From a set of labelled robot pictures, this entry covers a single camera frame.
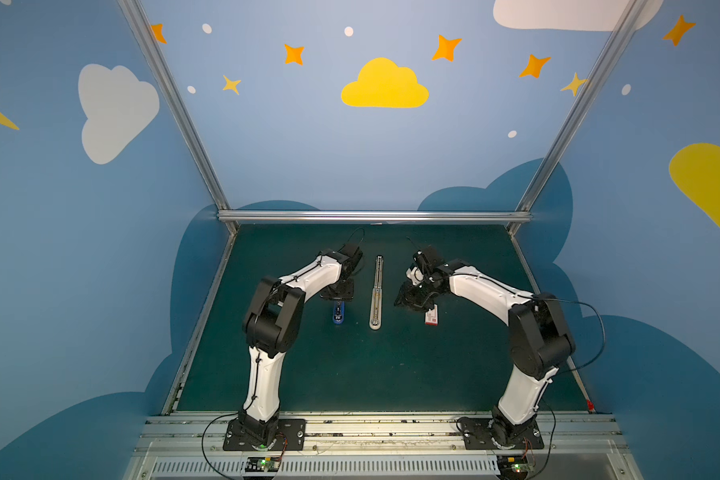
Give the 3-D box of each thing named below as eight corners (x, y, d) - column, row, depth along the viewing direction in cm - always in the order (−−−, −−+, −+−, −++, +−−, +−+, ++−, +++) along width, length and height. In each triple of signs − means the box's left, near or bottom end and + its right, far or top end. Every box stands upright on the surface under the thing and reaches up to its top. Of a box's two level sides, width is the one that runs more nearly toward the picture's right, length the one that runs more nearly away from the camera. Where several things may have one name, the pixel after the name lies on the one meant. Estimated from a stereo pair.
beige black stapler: (368, 329, 95) (368, 325, 93) (374, 259, 114) (374, 255, 112) (380, 330, 95) (381, 326, 93) (384, 260, 114) (385, 255, 112)
